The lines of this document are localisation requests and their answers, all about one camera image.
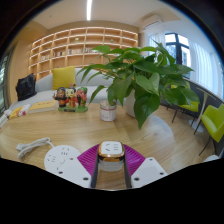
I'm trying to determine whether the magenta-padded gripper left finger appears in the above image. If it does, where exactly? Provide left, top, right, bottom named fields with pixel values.
left=59, top=144, right=100, bottom=190

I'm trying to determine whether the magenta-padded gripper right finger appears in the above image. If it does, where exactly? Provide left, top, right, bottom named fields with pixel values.
left=123, top=144, right=168, bottom=190

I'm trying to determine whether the white charger with gold band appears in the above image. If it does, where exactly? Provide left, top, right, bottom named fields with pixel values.
left=97, top=140, right=126, bottom=173

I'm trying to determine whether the round white power strip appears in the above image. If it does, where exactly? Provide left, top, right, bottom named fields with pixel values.
left=43, top=144, right=82, bottom=176

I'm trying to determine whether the small white and red cup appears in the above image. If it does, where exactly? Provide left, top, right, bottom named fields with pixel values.
left=99, top=99, right=118, bottom=123

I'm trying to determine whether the yellow book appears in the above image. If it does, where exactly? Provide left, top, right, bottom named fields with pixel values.
left=27, top=100, right=59, bottom=114

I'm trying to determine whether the three-figure colourful figurine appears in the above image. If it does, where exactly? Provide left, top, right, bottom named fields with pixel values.
left=52, top=83, right=89, bottom=113

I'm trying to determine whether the green chair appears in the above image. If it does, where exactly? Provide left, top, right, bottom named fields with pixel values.
left=193, top=103, right=224, bottom=157
left=171, top=84, right=200, bottom=126

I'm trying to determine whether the small white side table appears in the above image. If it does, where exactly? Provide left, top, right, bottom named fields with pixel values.
left=189, top=89, right=210, bottom=133

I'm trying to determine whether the pink and white box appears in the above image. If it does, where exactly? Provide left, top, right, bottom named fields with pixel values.
left=18, top=103, right=32, bottom=117

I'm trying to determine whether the yellow booklet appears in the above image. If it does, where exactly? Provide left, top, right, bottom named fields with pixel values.
left=9, top=106, right=24, bottom=120

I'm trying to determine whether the stack of books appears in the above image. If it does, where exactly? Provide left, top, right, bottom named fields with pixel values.
left=0, top=111, right=13, bottom=130

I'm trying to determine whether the grey sofa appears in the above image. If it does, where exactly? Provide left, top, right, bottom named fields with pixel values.
left=8, top=68, right=116, bottom=111

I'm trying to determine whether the green potted plant white pot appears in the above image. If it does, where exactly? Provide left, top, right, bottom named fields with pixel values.
left=75, top=42, right=201, bottom=130

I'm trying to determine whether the yellow cushion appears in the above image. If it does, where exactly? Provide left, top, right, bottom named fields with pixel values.
left=51, top=65, right=77, bottom=91

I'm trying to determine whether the black bag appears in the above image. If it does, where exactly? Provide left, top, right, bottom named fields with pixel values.
left=15, top=72, right=38, bottom=102

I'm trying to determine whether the white sheer curtain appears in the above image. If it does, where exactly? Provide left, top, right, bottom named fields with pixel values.
left=148, top=32, right=167, bottom=58
left=188, top=39, right=224, bottom=101

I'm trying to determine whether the wooden shelf unit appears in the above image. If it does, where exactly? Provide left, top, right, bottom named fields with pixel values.
left=28, top=26, right=139, bottom=83

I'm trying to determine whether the dark-framed window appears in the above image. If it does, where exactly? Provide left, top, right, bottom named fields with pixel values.
left=164, top=32, right=190, bottom=69

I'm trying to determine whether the white air conditioner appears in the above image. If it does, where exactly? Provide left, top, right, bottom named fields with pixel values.
left=142, top=13, right=164, bottom=29

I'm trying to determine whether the long ceiling light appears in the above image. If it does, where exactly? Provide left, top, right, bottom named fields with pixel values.
left=86, top=0, right=93, bottom=22

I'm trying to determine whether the white power cable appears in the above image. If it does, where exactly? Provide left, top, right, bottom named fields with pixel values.
left=15, top=137, right=55, bottom=160

